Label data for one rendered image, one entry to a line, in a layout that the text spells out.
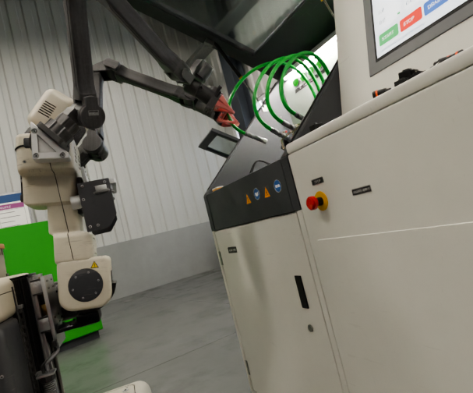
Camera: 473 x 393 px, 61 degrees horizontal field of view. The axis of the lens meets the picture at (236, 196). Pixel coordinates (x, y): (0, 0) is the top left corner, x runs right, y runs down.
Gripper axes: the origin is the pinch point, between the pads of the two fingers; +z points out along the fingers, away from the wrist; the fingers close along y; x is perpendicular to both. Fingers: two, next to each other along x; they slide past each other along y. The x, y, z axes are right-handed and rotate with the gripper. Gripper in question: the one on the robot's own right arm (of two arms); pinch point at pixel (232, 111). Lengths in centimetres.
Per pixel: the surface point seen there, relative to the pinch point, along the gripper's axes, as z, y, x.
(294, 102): 21, 35, 38
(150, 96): -193, 186, 693
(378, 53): 27, 21, -44
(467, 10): 34, 23, -70
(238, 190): 17.1, -24.0, -0.8
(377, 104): 27, -7, -69
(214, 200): 12.3, -28.2, 21.9
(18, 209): -241, -135, 584
